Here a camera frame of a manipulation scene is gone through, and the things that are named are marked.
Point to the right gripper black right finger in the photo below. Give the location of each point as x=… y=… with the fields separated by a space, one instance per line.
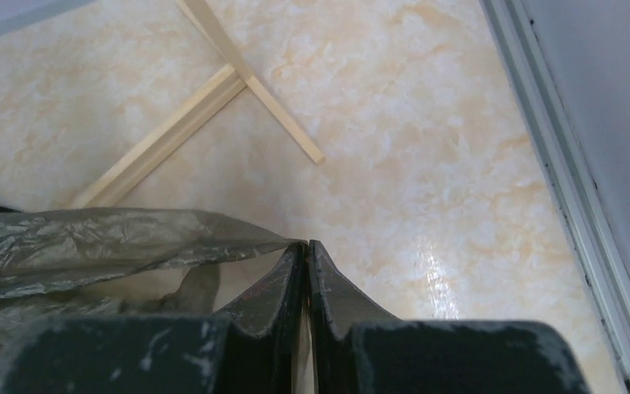
x=335 y=306

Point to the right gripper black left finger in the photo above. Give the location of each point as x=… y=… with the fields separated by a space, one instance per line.
x=263 y=325

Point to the dark translucent trash bag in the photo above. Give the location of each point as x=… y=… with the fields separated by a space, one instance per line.
x=47 y=259

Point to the beige plastic trash bin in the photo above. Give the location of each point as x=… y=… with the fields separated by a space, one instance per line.
x=200 y=290

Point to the wooden clothes rack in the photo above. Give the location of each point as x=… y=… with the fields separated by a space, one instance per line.
x=236 y=76

